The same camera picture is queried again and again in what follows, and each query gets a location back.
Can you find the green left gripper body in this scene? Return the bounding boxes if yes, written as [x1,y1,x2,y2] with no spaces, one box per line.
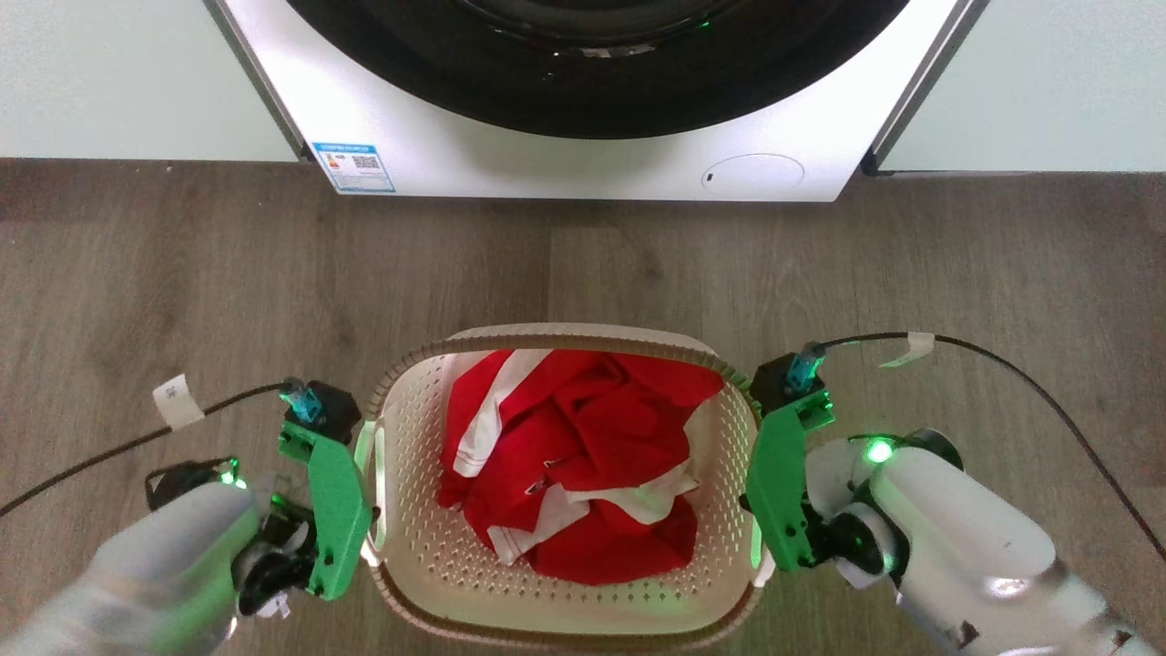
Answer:
[277,423,373,601]

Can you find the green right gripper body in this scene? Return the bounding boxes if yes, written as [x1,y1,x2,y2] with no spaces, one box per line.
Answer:
[744,391,835,574]

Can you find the cream perforated plastic laundry basket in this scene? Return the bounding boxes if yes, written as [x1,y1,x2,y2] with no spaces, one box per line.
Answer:
[361,323,775,651]

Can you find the plain white tape tag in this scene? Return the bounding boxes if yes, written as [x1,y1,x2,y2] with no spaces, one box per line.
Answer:
[878,332,937,369]

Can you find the white tape tag with print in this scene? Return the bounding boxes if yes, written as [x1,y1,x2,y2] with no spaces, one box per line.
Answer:
[152,373,207,430]

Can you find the red garment with white stripes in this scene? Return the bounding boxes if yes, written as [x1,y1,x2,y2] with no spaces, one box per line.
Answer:
[437,348,726,586]

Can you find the round white filter cover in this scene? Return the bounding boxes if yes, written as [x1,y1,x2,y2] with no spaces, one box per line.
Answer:
[703,153,805,194]

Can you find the blue white energy label sticker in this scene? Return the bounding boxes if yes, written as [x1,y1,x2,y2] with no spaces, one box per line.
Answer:
[312,141,397,194]

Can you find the white front-load washing machine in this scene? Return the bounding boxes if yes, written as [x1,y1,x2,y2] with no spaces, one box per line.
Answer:
[205,0,989,203]

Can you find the black round washer door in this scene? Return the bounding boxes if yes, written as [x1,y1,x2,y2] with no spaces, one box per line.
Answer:
[284,0,912,140]

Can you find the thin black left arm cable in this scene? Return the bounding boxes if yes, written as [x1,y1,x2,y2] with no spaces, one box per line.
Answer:
[0,383,291,518]

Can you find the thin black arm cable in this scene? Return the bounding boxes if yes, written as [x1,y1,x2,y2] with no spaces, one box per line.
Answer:
[0,383,291,518]
[818,333,1166,561]

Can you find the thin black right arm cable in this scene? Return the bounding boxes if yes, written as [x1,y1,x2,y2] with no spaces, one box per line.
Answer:
[818,333,1166,561]

